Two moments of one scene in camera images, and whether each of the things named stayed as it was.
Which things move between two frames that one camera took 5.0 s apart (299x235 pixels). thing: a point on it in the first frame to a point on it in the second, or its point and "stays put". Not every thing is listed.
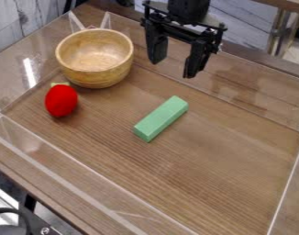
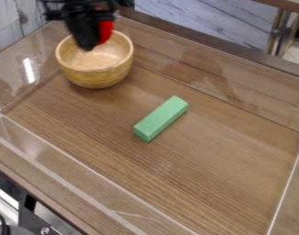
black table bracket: [37, 226] stays put
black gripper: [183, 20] to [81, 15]
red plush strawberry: [60, 99] to [105, 27]
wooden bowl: [95, 58] stays put
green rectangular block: [160, 118] stays put
